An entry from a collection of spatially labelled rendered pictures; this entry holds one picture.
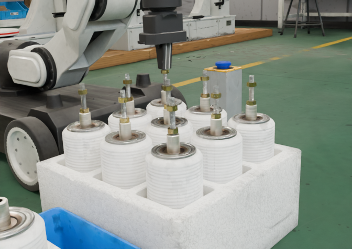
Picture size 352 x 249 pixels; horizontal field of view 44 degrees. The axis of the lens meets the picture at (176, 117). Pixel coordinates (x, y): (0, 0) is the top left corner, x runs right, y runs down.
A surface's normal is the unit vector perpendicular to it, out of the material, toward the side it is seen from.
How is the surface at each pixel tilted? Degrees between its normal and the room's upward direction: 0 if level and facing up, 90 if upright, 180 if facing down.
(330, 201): 0
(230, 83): 90
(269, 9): 90
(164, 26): 90
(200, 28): 90
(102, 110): 46
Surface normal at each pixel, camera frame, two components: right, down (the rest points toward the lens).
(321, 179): -0.04, -0.96
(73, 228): -0.68, 0.19
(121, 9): 0.63, 0.69
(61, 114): 0.51, -0.57
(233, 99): 0.75, 0.16
